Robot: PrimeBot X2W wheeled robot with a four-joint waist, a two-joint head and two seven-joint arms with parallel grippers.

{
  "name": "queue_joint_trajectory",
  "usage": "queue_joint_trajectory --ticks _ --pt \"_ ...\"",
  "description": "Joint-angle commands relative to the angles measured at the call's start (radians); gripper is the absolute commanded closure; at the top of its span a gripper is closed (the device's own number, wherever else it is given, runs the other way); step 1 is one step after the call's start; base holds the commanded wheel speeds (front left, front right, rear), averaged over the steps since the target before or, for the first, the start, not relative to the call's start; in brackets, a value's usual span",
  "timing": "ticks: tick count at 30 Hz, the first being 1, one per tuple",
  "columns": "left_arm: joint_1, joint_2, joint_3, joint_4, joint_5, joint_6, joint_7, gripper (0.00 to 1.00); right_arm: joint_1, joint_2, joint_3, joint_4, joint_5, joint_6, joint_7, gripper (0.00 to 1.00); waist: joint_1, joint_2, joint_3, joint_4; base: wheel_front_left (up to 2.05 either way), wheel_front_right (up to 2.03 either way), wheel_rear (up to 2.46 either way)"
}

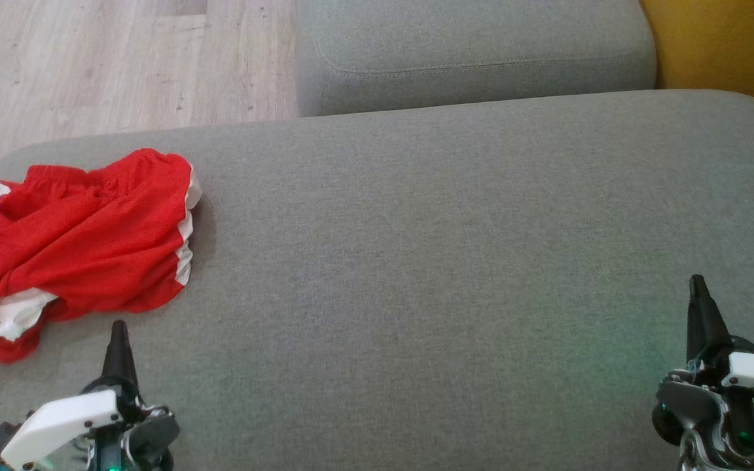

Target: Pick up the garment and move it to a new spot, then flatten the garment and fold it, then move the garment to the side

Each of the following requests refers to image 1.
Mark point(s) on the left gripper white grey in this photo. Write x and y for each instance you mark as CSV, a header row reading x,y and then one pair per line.
x,y
63,418

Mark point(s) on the large yellow sofa backrest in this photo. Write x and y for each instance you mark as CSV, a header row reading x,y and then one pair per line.
x,y
724,46

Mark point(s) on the red shorts white trim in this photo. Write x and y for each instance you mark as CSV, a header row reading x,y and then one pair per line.
x,y
76,242

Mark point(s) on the grey sofa seat cushion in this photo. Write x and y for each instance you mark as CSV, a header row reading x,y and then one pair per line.
x,y
475,39

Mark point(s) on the large grey sofa seat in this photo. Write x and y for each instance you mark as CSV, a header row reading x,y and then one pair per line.
x,y
449,275

